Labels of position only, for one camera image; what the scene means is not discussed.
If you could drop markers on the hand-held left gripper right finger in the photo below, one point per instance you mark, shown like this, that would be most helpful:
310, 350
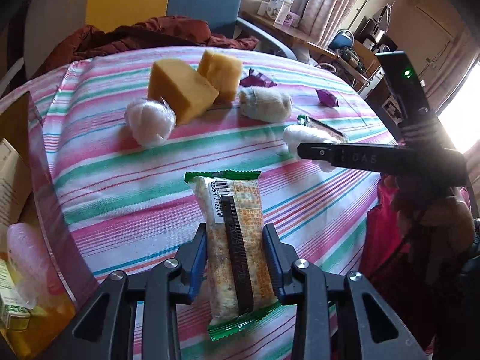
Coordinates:
273, 258

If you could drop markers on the white roll pastry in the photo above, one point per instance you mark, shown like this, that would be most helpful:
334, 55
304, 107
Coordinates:
294, 137

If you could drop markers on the small white box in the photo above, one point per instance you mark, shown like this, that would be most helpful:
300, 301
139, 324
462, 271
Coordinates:
267, 7

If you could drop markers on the white round pastry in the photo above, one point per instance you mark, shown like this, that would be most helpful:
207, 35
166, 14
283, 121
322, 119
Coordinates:
150, 122

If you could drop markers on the pale purple box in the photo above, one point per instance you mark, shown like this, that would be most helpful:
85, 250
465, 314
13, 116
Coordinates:
290, 20

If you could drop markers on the black appliance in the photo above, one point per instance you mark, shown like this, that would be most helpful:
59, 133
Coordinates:
365, 26

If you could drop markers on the pink pastry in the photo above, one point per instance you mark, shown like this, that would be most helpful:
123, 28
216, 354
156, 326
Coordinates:
26, 255

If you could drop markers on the grey wrapped roll pastry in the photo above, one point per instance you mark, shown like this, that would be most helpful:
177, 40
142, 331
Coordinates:
266, 103

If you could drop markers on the small yellow cake piece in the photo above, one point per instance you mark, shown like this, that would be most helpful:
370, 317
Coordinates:
221, 69

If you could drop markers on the blue round container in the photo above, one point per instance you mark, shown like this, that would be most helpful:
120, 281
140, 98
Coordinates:
343, 39

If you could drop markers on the pink garment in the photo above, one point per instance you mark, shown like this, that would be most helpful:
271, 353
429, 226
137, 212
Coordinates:
378, 247

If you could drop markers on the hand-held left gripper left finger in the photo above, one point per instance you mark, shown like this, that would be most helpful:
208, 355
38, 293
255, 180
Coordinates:
197, 266

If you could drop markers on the small beige carton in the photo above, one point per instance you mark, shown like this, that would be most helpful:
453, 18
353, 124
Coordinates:
11, 187

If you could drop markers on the purple candy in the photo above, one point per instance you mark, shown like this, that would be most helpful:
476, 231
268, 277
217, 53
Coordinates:
326, 97
255, 80

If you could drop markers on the striped tablecloth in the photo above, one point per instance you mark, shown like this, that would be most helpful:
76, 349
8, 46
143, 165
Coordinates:
131, 195

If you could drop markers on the large yellow cake piece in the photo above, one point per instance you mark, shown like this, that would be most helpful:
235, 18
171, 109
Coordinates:
180, 90

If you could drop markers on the gold tin box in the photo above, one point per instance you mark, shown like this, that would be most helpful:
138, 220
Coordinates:
15, 116

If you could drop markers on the striped pink curtain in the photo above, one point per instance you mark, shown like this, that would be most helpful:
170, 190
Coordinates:
330, 0

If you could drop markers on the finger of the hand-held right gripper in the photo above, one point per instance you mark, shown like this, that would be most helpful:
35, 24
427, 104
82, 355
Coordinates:
315, 152

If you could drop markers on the green yellow box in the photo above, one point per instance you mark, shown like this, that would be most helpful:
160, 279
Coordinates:
11, 307

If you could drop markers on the maroon jacket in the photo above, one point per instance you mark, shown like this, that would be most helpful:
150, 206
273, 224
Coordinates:
150, 33

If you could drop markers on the wooden desk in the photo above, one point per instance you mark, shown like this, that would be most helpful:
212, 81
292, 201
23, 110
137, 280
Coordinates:
300, 39

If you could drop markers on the person's right hand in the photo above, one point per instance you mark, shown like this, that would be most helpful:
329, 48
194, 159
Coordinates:
450, 217

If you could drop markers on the white box blue label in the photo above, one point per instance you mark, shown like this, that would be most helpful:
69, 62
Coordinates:
283, 7

